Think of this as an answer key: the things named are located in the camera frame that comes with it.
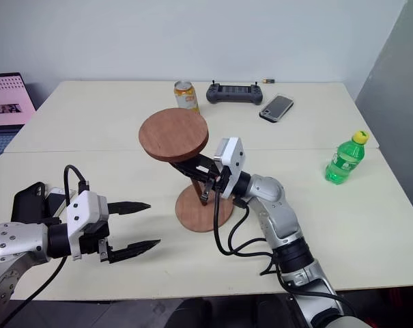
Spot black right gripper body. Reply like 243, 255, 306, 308
168, 153, 225, 187

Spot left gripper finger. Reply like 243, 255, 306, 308
106, 201, 152, 216
109, 239, 162, 264

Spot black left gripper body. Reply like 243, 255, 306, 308
79, 221, 112, 264

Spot thin wooden pole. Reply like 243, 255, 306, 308
191, 179, 207, 207

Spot round wooden disc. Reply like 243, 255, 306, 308
138, 108, 210, 163

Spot round wooden base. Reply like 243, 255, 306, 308
175, 186, 233, 233

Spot orange drink can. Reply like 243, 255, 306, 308
173, 80, 201, 115

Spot black phone case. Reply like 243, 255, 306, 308
10, 181, 52, 226

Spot grey handheld controller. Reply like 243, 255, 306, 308
205, 79, 264, 105

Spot smartphone in dark case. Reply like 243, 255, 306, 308
259, 94, 294, 124

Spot green plastic bottle yellow cap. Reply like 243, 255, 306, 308
325, 130, 371, 186

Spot laptop with pink screen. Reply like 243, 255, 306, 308
0, 71, 37, 165

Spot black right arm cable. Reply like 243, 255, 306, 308
212, 184, 359, 318

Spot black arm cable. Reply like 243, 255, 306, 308
212, 184, 359, 318
0, 164, 90, 328

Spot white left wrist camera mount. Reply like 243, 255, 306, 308
65, 190, 110, 262

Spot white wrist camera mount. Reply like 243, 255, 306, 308
65, 190, 110, 262
213, 137, 245, 200

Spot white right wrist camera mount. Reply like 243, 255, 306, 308
213, 137, 245, 200

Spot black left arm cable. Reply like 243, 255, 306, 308
0, 164, 90, 328

